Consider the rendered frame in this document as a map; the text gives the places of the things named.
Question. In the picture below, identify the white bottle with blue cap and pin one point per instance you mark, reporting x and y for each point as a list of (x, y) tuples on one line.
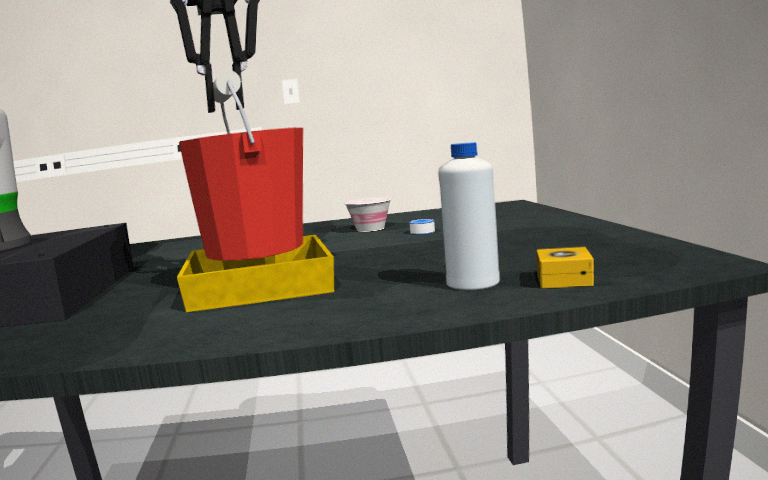
[(469, 220)]

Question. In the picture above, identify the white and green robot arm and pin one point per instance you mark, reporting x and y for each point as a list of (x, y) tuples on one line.
[(12, 231)]

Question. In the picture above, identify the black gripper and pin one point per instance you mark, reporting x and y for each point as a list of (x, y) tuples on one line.
[(202, 60)]

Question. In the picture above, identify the red pail with grey wire handle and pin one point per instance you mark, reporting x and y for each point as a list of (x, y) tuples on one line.
[(248, 200)]

